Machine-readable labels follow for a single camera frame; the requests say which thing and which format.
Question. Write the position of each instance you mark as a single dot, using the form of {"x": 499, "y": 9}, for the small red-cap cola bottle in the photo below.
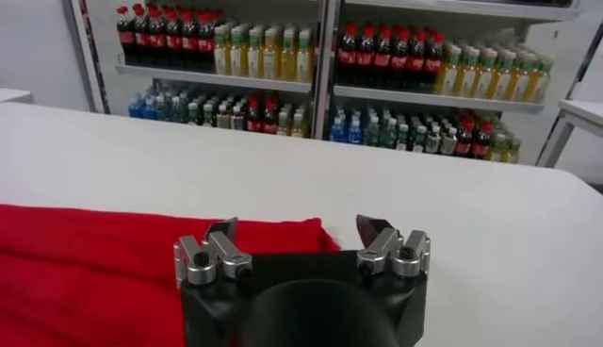
{"x": 481, "y": 143}
{"x": 464, "y": 141}
{"x": 270, "y": 120}
{"x": 254, "y": 118}

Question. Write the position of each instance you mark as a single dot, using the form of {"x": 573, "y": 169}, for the drinks shelf unit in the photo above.
{"x": 212, "y": 77}
{"x": 424, "y": 98}

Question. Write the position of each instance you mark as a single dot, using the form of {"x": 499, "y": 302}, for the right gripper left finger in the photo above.
{"x": 212, "y": 259}

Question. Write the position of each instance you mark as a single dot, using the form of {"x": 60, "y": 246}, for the white side desk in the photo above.
{"x": 11, "y": 95}

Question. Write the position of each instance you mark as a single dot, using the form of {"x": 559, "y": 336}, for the small white-cap dark bottle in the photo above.
{"x": 449, "y": 143}
{"x": 402, "y": 139}
{"x": 193, "y": 114}
{"x": 418, "y": 140}
{"x": 223, "y": 118}
{"x": 433, "y": 141}
{"x": 207, "y": 115}
{"x": 237, "y": 119}

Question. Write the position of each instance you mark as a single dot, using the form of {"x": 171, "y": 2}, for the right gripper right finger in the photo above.
{"x": 396, "y": 254}

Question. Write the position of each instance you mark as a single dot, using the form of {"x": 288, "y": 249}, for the red knit garment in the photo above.
{"x": 94, "y": 283}

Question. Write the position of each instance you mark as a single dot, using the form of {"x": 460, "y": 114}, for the green-tint water bottle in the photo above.
{"x": 179, "y": 111}
{"x": 165, "y": 109}
{"x": 372, "y": 133}
{"x": 388, "y": 135}

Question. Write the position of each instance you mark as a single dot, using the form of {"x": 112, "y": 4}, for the white table with metal legs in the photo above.
{"x": 584, "y": 113}

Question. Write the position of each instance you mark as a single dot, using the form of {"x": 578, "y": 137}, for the blue water bottle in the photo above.
{"x": 151, "y": 108}
{"x": 135, "y": 107}
{"x": 337, "y": 131}
{"x": 354, "y": 132}

